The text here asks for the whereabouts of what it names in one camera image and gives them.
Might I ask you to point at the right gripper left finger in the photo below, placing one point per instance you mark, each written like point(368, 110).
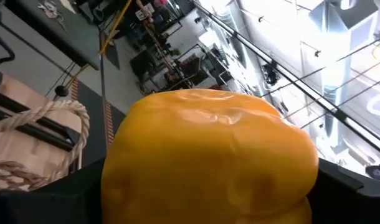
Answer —
point(46, 205)

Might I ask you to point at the yellow bell pepper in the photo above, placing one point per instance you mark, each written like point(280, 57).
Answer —
point(208, 155)

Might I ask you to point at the black overhead camera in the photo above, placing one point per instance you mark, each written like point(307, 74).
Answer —
point(271, 76)

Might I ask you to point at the black overhead frame bar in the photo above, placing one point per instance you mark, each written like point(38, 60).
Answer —
point(302, 86)

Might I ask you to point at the black round knob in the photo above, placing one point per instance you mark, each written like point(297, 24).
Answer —
point(61, 91)

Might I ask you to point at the woven straw basket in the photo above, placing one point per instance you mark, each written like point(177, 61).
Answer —
point(9, 177)

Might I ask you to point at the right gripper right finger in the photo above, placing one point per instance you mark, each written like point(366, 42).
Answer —
point(349, 205)

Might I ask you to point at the black monitor on stand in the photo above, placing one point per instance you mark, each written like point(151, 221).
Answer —
point(141, 65)

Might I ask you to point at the metal key bunch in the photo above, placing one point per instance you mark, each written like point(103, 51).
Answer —
point(50, 11)

